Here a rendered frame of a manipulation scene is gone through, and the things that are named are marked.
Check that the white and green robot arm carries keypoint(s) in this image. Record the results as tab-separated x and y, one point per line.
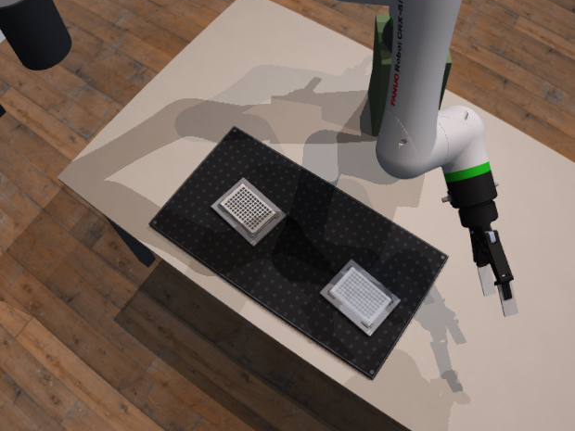
415	136

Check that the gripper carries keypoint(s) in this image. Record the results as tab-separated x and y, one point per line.
478	221

